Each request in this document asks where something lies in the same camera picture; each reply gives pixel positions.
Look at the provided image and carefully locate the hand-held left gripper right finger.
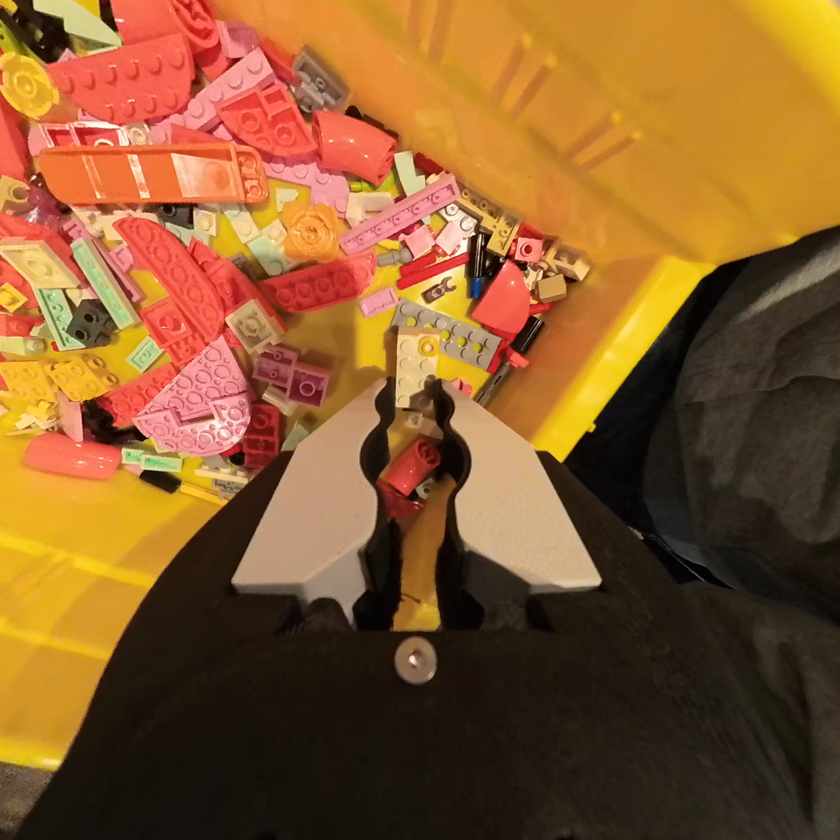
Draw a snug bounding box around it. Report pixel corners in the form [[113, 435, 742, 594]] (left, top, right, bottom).
[[430, 379, 602, 626]]

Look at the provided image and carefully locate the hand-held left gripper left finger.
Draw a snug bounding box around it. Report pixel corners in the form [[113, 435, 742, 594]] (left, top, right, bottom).
[[231, 377, 398, 626]]

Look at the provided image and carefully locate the cream toy brick plate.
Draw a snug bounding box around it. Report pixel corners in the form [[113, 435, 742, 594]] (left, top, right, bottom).
[[395, 330, 442, 409]]

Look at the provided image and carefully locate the pile of toy bricks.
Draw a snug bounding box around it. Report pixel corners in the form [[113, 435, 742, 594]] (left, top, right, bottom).
[[0, 0, 592, 509]]

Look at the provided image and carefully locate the yellow plastic bin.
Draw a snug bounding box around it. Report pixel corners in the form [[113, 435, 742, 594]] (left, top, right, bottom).
[[0, 0, 840, 774]]

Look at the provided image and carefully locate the dark cloth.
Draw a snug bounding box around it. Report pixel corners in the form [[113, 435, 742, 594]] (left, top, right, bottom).
[[566, 226, 840, 840]]

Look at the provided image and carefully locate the long orange toy brick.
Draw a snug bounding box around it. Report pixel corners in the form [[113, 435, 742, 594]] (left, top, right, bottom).
[[38, 143, 270, 206]]

